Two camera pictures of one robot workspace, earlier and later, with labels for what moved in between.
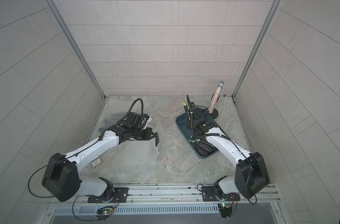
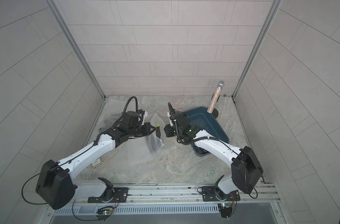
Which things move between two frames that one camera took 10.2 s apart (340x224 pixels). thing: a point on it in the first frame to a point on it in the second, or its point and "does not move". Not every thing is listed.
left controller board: x=104 y=213 does not move
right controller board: x=226 y=209 does not move
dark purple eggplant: x=185 y=105 to x=158 y=130
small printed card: x=96 y=162 does not move
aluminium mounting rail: x=176 y=195 does not move
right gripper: x=187 y=122 to x=168 y=132
